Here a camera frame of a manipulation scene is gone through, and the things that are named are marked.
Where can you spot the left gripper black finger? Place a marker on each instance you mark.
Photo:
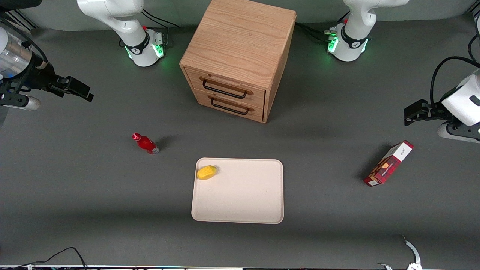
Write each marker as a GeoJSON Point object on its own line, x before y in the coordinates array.
{"type": "Point", "coordinates": [435, 111]}
{"type": "Point", "coordinates": [414, 114]}

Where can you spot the red coke bottle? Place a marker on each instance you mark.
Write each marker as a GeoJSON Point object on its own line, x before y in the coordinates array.
{"type": "Point", "coordinates": [146, 144]}

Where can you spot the aluminium frame profile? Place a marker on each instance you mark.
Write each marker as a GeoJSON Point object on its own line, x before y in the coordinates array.
{"type": "Point", "coordinates": [20, 18]}

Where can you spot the wooden drawer cabinet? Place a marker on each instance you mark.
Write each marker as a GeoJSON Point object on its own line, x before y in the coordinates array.
{"type": "Point", "coordinates": [240, 37]}

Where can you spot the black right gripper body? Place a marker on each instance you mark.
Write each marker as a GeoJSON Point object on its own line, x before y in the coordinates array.
{"type": "Point", "coordinates": [40, 76]}

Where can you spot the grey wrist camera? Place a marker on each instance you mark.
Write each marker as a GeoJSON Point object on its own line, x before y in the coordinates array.
{"type": "Point", "coordinates": [30, 103]}
{"type": "Point", "coordinates": [448, 131]}

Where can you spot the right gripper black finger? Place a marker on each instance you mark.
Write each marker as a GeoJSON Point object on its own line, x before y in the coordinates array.
{"type": "Point", "coordinates": [77, 87]}
{"type": "Point", "coordinates": [51, 83]}

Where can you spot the beige plastic tray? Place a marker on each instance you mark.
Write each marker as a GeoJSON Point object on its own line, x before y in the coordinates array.
{"type": "Point", "coordinates": [243, 195]}

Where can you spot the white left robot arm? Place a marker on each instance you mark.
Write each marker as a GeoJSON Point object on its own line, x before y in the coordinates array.
{"type": "Point", "coordinates": [348, 52]}

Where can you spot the wooden drawer front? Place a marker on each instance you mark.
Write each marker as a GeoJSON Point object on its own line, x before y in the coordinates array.
{"type": "Point", "coordinates": [200, 99]}
{"type": "Point", "coordinates": [193, 77]}

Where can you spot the yellow lemon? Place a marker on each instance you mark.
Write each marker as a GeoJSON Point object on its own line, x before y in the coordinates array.
{"type": "Point", "coordinates": [206, 173]}

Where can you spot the red plaid shortbread box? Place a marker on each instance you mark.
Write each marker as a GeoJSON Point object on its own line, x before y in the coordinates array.
{"type": "Point", "coordinates": [388, 165]}

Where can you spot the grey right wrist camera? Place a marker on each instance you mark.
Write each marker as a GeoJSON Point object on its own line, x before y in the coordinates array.
{"type": "Point", "coordinates": [30, 103]}

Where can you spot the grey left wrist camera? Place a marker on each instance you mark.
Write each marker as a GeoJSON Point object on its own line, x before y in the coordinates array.
{"type": "Point", "coordinates": [448, 131]}

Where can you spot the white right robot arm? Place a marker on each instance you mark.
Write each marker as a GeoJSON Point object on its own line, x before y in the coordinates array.
{"type": "Point", "coordinates": [112, 15]}

